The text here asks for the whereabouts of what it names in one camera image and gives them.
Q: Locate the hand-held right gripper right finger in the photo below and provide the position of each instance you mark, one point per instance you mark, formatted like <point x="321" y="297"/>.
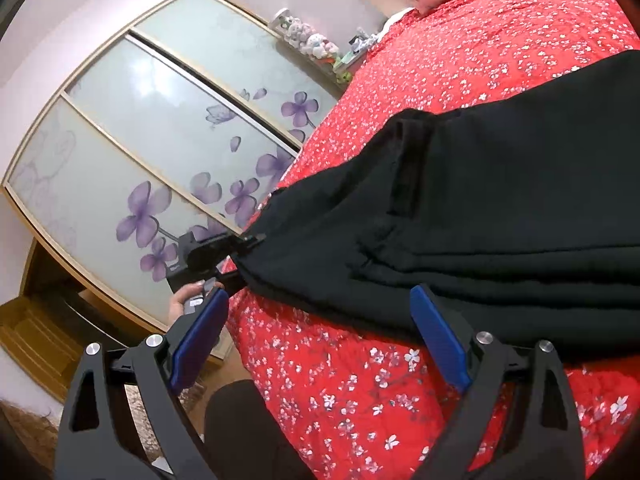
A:
<point x="440" y="335"/>

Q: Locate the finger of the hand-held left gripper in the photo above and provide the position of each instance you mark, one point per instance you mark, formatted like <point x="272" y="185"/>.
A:
<point x="231" y="281"/>
<point x="245" y="243"/>

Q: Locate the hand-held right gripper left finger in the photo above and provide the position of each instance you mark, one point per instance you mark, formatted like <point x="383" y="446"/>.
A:
<point x="200" y="340"/>

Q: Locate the black pants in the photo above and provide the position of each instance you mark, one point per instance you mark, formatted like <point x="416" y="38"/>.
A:
<point x="475" y="210"/>

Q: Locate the person's left hand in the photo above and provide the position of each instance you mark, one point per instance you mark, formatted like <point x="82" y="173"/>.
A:
<point x="185" y="302"/>

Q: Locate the red floral blanket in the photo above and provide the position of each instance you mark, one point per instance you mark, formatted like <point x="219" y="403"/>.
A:
<point x="350" y="385"/>

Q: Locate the person's leg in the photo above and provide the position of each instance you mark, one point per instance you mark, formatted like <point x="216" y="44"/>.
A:
<point x="250" y="430"/>

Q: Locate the wardrobe with purple flower doors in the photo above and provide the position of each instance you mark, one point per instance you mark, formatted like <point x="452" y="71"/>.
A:
<point x="125" y="160"/>

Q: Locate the wooden platform step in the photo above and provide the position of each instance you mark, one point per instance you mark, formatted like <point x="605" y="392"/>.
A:
<point x="30" y="325"/>

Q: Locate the brown shaggy rug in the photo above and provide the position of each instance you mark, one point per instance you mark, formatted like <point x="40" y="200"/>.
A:
<point x="30" y="435"/>

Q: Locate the tube of plush toys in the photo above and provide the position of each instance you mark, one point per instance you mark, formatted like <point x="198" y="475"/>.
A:
<point x="305" y="37"/>

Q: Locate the cluttered bedside table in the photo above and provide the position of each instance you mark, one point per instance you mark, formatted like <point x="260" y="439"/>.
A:
<point x="360" y="52"/>

